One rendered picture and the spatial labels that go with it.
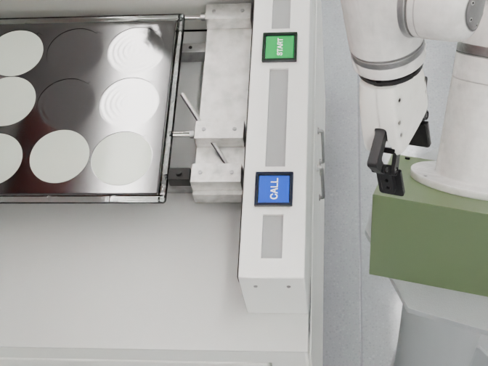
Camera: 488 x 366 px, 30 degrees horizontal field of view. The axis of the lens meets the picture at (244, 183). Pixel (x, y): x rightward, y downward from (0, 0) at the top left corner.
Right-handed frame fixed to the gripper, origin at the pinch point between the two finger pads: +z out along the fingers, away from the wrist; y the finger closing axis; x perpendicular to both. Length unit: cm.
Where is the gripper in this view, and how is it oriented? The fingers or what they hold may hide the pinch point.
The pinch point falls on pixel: (405, 163)
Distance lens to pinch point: 115.9
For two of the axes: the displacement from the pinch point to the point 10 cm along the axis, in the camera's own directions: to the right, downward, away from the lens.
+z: 2.3, 7.3, 6.5
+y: -4.6, 6.7, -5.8
